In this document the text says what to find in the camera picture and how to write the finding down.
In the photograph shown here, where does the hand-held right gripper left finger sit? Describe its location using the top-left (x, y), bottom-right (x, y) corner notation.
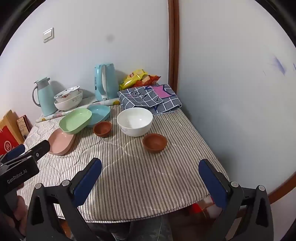
top-left (25, 158), bottom-right (102, 241)

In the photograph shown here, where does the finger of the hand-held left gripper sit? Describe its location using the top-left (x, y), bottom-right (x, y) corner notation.
top-left (0, 144), bottom-right (26, 164)
top-left (23, 140), bottom-right (51, 162)

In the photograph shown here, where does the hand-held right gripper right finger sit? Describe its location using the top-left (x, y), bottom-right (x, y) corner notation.
top-left (198, 159), bottom-right (275, 241)

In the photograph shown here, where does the pink plate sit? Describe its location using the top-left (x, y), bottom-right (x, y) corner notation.
top-left (47, 128), bottom-right (77, 156)

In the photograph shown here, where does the green plate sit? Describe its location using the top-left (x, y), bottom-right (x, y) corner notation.
top-left (59, 108), bottom-right (93, 135)

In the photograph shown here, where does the small brown bowl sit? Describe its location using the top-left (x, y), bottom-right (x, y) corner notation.
top-left (93, 121), bottom-right (113, 138)
top-left (142, 133), bottom-right (168, 154)

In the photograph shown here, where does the blue plate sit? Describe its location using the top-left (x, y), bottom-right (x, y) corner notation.
top-left (86, 104), bottom-right (112, 128)

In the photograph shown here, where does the person's left hand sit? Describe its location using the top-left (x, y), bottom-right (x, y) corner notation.
top-left (0, 183), bottom-right (28, 241)

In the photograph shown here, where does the red cardboard box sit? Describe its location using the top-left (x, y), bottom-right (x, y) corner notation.
top-left (0, 109), bottom-right (25, 157)

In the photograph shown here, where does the brown framed picture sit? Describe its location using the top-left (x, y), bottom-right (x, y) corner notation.
top-left (16, 115), bottom-right (31, 141)

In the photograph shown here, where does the red stool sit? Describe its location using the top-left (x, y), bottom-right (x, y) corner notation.
top-left (191, 197), bottom-right (215, 215)

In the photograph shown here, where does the light blue thermos jug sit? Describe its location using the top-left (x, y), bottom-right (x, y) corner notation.
top-left (32, 77), bottom-right (58, 117)

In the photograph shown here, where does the striped quilted table cloth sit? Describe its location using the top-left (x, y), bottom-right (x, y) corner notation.
top-left (17, 102), bottom-right (230, 223)

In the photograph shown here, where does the white bowl with grey swirls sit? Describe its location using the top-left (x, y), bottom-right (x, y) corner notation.
top-left (54, 90), bottom-right (83, 111)

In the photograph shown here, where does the white bowl with painted pattern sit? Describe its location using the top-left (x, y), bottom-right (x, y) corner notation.
top-left (54, 86), bottom-right (80, 104)

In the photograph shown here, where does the brown wooden skirting board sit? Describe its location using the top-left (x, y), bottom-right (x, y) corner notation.
top-left (268, 171), bottom-right (296, 205)

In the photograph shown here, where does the person's trouser leg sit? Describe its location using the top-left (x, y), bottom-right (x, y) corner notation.
top-left (108, 215), bottom-right (176, 241)

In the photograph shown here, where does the light blue electric kettle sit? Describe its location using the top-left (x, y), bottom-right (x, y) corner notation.
top-left (94, 63), bottom-right (120, 102)

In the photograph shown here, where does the grey checked folded cloth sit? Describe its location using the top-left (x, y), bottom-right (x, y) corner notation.
top-left (117, 84), bottom-right (183, 116)

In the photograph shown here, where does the yellow chip bag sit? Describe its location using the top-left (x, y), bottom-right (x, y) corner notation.
top-left (119, 69), bottom-right (149, 91)

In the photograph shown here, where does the red chip bag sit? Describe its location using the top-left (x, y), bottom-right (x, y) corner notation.
top-left (135, 74), bottom-right (161, 88)

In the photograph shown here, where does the white light switch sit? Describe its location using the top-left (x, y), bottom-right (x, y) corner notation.
top-left (43, 27), bottom-right (55, 43)

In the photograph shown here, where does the brown wooden door frame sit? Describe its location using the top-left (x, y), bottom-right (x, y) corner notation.
top-left (167, 0), bottom-right (180, 96)

